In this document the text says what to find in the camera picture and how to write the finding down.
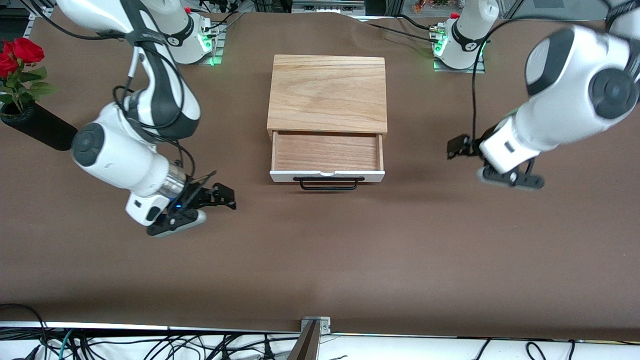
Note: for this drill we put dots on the brown table cover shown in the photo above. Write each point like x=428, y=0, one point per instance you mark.
x=320, y=260

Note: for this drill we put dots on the black vase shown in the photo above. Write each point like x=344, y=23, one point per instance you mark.
x=45, y=130

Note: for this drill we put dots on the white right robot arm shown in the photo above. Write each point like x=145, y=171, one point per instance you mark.
x=115, y=160

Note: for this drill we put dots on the light wooden drawer cabinet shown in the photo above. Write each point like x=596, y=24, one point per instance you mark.
x=327, y=95

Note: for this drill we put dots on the aluminium table edge rail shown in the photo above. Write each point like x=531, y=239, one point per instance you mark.
x=100, y=326

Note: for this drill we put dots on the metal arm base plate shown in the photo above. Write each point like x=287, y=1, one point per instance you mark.
x=217, y=50
x=477, y=67

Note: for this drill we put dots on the grey metal corner bracket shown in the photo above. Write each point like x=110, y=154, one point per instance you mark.
x=322, y=324

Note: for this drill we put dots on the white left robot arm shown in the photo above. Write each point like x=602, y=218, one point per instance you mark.
x=565, y=100

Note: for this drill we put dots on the red rose bunch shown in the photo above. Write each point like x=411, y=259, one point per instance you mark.
x=20, y=55

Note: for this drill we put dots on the grey background device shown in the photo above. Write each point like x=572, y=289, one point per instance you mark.
x=327, y=6

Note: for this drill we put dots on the colourful background objects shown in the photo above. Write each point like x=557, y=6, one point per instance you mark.
x=432, y=5

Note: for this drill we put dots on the brown slanted post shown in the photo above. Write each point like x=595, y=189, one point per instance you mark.
x=305, y=345

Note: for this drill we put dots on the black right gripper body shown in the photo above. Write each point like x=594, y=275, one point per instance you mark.
x=199, y=194

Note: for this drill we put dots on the white-fronted wooden drawer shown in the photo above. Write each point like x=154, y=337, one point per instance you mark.
x=327, y=150

